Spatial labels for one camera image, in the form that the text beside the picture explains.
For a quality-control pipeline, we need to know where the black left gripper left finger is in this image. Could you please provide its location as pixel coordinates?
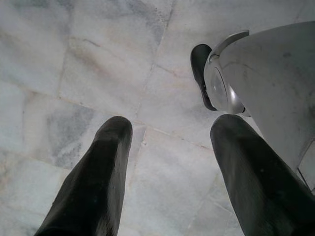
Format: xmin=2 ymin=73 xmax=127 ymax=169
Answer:
xmin=34 ymin=116 xmax=133 ymax=236

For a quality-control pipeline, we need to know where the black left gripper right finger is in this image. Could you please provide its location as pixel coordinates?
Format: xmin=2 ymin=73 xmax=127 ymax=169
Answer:
xmin=210 ymin=114 xmax=315 ymax=236

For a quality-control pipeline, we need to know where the black robot foot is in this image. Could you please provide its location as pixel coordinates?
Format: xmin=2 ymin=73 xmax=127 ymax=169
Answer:
xmin=189 ymin=43 xmax=218 ymax=112

